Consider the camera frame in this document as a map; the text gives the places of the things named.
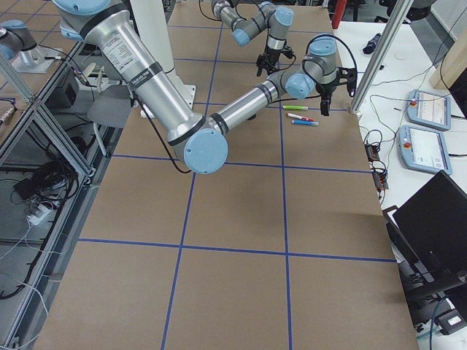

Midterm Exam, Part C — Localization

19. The grey office chair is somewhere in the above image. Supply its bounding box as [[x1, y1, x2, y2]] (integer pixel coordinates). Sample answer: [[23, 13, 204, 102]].
[[88, 63, 135, 158]]

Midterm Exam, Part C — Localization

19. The red capped white marker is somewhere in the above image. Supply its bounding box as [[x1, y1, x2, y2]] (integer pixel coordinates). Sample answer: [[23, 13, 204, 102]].
[[287, 113, 314, 122]]

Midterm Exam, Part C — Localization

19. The black cable bundle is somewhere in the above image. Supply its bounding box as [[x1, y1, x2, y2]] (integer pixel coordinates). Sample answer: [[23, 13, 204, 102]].
[[10, 160, 80, 205]]

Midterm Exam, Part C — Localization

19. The blue marker pen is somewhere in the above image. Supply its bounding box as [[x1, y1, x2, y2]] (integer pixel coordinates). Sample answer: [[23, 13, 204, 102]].
[[291, 120, 320, 127]]

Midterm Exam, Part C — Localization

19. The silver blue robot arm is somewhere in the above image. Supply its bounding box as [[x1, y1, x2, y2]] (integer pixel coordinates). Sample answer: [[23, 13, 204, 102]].
[[211, 1, 295, 76], [55, 1, 338, 174]]

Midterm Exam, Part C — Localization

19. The aluminium frame post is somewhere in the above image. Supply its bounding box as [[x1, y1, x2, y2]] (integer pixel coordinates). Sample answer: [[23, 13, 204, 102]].
[[349, 0, 414, 115]]

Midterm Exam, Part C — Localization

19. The black laptop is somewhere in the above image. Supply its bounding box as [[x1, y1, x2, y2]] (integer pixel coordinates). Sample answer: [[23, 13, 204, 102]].
[[393, 171, 466, 273]]

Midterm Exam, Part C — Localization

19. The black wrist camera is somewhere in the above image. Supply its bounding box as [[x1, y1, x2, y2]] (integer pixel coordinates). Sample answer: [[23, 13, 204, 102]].
[[336, 66, 358, 98]]

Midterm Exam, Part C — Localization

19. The upper teach pendant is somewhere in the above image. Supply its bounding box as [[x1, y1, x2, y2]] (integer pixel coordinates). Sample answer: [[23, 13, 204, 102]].
[[406, 89, 451, 131]]

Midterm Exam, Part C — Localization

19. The aluminium frame structure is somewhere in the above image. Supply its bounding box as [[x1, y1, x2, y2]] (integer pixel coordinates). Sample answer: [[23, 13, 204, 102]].
[[1, 34, 120, 349]]

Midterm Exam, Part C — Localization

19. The brown paper table cover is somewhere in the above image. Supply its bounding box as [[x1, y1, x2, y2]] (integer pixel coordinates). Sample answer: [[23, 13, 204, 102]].
[[31, 2, 420, 350]]

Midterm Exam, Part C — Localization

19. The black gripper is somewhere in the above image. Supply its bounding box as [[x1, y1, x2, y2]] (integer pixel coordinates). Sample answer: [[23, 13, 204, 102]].
[[315, 83, 336, 116], [256, 45, 288, 77]]

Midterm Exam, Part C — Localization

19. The lower teach pendant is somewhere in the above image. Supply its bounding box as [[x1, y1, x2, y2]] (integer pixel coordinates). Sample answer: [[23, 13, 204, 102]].
[[398, 125, 452, 175]]

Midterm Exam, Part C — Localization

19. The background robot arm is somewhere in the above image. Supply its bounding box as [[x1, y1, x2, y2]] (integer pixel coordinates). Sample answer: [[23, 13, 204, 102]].
[[1, 20, 52, 74]]

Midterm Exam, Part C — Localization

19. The teach pendant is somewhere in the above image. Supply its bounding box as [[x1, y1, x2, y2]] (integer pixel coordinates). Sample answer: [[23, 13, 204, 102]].
[[406, 89, 451, 131], [398, 125, 452, 175]]

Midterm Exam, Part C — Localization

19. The white power strip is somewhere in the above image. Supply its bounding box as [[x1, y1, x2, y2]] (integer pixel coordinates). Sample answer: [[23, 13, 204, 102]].
[[26, 203, 53, 226]]

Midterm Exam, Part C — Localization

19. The green highlighter pen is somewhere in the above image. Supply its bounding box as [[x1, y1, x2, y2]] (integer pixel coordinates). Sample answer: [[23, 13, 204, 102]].
[[282, 105, 309, 111]]

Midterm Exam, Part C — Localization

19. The upper orange black adapter box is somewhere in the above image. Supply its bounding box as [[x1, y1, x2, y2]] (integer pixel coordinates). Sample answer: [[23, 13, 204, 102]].
[[364, 144, 380, 162]]

